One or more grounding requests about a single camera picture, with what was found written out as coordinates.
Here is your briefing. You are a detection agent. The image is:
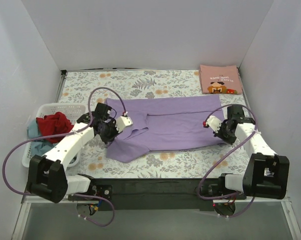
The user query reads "white plastic laundry basket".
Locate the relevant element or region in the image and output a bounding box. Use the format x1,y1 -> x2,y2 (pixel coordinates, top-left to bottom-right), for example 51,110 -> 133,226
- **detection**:
21,103 -> 86,168

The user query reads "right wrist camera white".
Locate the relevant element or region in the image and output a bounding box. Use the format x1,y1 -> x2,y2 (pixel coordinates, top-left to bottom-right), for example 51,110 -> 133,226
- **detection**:
203,115 -> 223,134

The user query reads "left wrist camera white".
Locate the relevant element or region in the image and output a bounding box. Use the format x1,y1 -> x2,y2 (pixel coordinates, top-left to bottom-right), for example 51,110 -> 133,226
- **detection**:
115,111 -> 133,133

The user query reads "red t shirt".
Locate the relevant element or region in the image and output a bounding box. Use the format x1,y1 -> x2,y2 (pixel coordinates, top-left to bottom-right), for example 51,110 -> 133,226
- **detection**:
36,111 -> 74,136

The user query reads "purple t shirt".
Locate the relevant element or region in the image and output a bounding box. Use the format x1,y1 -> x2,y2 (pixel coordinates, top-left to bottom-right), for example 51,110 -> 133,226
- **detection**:
105,94 -> 224,163

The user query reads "floral tablecloth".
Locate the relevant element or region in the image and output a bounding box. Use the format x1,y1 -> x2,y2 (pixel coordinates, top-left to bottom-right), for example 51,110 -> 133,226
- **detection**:
57,70 -> 249,178

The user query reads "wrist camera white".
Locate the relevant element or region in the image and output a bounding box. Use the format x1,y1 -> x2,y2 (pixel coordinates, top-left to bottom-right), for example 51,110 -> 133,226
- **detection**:
115,111 -> 133,133
203,115 -> 223,134

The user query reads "folded pink printed t shirt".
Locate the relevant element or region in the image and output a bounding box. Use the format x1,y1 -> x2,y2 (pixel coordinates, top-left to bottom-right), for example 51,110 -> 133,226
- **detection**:
199,65 -> 243,95

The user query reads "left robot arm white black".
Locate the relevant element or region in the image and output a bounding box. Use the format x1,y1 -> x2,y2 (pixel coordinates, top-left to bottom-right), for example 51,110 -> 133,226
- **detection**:
26,103 -> 133,203

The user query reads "aluminium frame rail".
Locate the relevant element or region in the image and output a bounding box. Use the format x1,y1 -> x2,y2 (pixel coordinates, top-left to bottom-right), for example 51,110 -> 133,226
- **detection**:
13,198 -> 301,240

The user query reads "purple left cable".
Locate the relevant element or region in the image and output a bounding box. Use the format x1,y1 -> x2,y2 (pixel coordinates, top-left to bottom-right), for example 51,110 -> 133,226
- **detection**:
2,87 -> 129,228

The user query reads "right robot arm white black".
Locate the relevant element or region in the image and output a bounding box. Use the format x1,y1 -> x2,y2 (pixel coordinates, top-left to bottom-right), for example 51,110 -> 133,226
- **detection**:
196,104 -> 290,200

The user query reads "blue t shirt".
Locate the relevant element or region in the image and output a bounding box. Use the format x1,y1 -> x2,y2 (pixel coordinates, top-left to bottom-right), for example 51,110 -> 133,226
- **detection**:
27,117 -> 63,156

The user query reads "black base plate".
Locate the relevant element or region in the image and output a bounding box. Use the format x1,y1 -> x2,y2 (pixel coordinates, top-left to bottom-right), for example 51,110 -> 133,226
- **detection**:
68,178 -> 233,212

